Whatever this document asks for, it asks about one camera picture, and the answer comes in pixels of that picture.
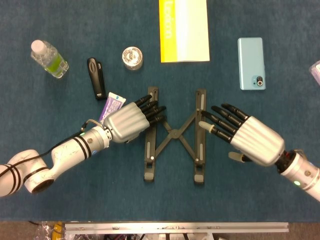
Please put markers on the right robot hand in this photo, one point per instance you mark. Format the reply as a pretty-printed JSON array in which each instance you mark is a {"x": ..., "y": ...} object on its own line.
[{"x": 260, "y": 142}]

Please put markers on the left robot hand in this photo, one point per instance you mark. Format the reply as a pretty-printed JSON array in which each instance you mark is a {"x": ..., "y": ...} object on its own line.
[{"x": 127, "y": 122}]

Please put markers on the black folding laptop stand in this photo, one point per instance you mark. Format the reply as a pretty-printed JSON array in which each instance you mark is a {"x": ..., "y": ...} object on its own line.
[{"x": 175, "y": 133}]

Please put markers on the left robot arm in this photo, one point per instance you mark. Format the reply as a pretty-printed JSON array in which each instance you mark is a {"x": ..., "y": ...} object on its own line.
[{"x": 70, "y": 150}]

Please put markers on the purple white toothpaste tube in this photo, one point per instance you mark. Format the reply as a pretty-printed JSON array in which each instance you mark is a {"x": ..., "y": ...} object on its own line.
[{"x": 115, "y": 102}]

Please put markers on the black stapler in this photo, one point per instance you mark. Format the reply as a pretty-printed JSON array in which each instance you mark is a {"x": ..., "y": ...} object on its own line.
[{"x": 96, "y": 80}]

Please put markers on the light blue smartphone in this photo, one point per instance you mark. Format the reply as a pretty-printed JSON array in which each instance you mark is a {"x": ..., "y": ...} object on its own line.
[{"x": 250, "y": 62}]

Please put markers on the pink object at edge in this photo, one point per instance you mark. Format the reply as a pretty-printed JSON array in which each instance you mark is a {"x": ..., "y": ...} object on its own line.
[{"x": 316, "y": 72}]

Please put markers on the clear bottle green label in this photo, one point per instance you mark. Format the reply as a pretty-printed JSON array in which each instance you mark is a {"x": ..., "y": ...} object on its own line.
[{"x": 50, "y": 60}]

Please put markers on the yellow white book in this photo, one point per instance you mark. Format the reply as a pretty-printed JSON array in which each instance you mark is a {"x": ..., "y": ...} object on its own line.
[{"x": 190, "y": 32}]

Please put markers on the clear plastic bag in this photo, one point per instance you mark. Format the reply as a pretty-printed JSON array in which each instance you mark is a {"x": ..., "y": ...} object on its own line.
[{"x": 43, "y": 231}]

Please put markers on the aluminium frame rail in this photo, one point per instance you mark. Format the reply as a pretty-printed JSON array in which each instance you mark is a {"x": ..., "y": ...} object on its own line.
[{"x": 175, "y": 228}]

